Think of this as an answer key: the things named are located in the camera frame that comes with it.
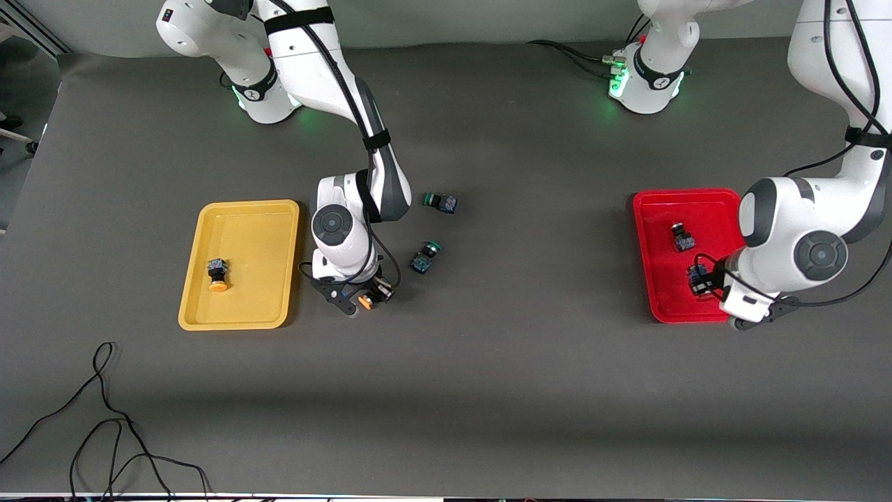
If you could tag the aluminium frame profile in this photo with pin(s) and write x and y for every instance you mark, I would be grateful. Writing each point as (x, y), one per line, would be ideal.
(42, 31)

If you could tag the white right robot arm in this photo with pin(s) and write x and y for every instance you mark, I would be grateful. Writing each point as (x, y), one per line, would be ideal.
(306, 63)

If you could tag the yellow plastic tray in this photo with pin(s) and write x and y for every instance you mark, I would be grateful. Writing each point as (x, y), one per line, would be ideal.
(251, 237)

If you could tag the red push button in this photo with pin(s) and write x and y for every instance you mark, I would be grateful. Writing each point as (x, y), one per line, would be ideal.
(695, 280)
(684, 240)

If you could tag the dark grey table mat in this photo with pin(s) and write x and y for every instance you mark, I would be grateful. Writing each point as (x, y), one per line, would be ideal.
(446, 383)

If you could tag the green push button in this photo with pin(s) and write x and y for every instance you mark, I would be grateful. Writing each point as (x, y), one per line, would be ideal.
(442, 203)
(424, 261)

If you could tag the black chair base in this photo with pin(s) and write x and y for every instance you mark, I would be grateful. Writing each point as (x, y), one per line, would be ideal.
(8, 122)

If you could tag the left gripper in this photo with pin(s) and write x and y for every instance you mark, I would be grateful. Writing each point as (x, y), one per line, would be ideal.
(712, 277)

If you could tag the yellow push button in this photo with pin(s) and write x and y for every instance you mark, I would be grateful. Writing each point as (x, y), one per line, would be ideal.
(364, 302)
(217, 272)

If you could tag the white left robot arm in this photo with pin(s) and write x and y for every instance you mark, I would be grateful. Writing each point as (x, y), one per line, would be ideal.
(780, 223)

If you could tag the red plastic tray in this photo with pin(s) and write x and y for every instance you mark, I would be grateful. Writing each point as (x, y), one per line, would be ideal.
(655, 279)

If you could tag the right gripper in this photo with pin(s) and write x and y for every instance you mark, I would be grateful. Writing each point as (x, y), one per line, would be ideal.
(380, 286)

